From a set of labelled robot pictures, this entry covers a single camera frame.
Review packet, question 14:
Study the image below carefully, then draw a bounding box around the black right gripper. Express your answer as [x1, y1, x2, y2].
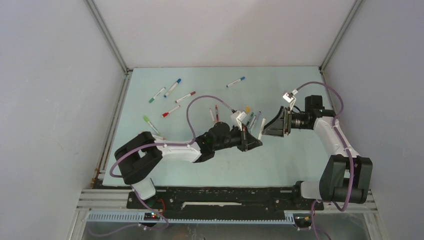
[262, 106, 311, 137]

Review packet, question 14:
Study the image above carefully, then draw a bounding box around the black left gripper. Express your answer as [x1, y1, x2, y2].
[213, 123, 262, 152]

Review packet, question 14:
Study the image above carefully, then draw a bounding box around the white marker dark blue cap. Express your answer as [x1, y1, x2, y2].
[248, 114, 257, 130]

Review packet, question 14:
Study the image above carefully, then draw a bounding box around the red gel pen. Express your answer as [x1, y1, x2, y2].
[214, 105, 220, 123]

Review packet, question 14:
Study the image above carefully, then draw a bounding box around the green gel pen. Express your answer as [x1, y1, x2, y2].
[245, 112, 255, 127]

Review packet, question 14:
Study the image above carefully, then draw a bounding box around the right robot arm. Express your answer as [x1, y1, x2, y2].
[260, 95, 373, 209]

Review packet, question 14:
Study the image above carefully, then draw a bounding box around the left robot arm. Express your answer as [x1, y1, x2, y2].
[112, 122, 263, 208]

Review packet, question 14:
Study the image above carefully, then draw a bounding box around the dark red cap marker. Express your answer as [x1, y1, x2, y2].
[175, 91, 196, 104]

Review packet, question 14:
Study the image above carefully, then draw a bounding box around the red cap white marker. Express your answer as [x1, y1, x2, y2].
[161, 105, 181, 118]

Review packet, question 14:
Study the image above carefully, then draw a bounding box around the orange cap marker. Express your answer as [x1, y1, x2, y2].
[141, 131, 166, 140]

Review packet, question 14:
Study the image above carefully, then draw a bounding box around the green cap white marker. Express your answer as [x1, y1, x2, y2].
[148, 87, 166, 103]

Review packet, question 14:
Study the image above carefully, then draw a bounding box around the light green cap marker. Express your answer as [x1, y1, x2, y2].
[143, 115, 161, 136]

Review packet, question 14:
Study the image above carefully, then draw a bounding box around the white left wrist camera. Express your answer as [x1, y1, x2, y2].
[230, 110, 247, 130]

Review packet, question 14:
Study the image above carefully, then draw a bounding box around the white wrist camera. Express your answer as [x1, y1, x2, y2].
[282, 89, 298, 111]
[230, 110, 247, 130]

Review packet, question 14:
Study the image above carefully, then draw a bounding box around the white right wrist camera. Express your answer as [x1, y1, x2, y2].
[282, 89, 298, 111]

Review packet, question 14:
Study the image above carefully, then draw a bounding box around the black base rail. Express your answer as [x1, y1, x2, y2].
[145, 186, 313, 220]

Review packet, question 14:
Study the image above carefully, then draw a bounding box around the grey cable duct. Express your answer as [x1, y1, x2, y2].
[86, 211, 310, 225]

